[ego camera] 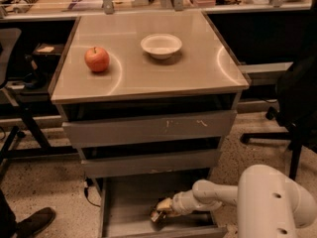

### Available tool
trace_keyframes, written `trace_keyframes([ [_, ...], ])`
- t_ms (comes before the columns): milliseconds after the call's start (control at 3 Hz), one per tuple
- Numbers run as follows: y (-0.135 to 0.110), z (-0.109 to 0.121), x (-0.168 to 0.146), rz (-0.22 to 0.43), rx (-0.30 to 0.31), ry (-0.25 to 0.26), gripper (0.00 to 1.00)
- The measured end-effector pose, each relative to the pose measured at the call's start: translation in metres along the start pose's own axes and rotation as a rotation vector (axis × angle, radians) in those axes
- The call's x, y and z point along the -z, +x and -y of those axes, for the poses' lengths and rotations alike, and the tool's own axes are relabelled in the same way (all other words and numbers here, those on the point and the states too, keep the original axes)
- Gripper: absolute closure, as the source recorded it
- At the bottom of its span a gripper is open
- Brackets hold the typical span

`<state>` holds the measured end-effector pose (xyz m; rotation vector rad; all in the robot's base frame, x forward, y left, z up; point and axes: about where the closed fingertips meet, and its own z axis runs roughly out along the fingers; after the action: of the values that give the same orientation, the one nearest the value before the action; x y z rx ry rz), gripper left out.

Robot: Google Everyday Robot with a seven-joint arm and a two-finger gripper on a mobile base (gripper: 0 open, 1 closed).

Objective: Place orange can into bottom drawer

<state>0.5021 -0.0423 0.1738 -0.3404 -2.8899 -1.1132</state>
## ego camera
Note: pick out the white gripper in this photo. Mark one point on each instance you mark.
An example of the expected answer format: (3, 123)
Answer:
(178, 202)

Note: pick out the orange soda can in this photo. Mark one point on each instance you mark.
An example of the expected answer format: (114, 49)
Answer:
(157, 216)

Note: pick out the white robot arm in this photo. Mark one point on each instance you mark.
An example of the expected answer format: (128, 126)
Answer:
(269, 203)

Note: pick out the grey open bottom drawer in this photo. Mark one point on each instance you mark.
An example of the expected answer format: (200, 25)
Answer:
(127, 203)

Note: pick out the grey middle drawer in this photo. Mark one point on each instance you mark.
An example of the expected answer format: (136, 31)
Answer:
(151, 164)

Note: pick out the grey top drawer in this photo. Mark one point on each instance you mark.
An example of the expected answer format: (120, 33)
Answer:
(147, 129)

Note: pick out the grey drawer cabinet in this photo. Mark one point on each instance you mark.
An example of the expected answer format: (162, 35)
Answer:
(200, 77)

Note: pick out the brown shoe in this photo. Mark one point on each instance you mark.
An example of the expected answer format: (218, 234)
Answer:
(35, 223)

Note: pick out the white bowl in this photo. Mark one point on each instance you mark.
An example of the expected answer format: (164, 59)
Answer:
(161, 46)

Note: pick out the red apple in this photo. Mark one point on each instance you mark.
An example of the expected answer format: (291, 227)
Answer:
(97, 59)

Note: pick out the black office chair right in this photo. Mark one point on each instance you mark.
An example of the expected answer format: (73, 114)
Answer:
(296, 92)

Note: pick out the black desk frame left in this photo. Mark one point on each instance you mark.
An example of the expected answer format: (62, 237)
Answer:
(45, 148)

